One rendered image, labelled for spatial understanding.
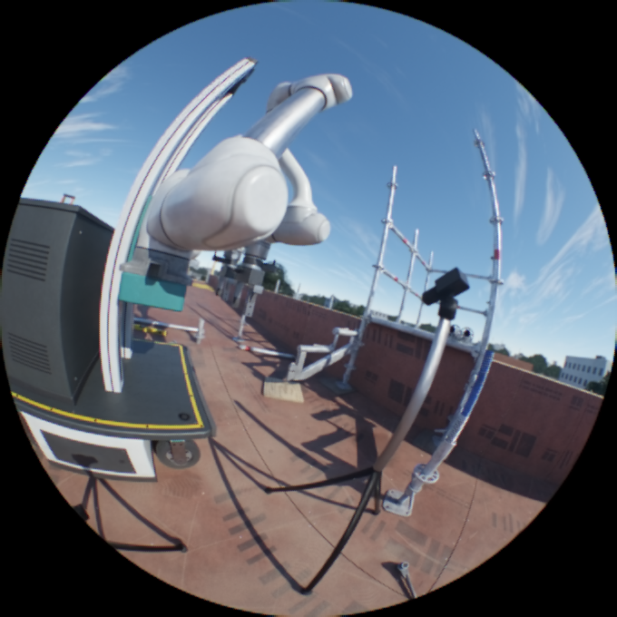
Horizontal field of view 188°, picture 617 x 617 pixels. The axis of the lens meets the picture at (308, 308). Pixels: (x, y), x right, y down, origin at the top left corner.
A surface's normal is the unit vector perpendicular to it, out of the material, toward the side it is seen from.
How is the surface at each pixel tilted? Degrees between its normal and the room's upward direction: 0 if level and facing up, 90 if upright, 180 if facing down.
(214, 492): 0
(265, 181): 99
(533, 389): 90
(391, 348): 90
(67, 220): 90
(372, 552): 0
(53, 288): 90
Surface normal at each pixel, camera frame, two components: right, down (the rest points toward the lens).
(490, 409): -0.77, -0.18
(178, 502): 0.26, -0.96
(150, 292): 0.65, 0.22
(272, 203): 0.84, 0.36
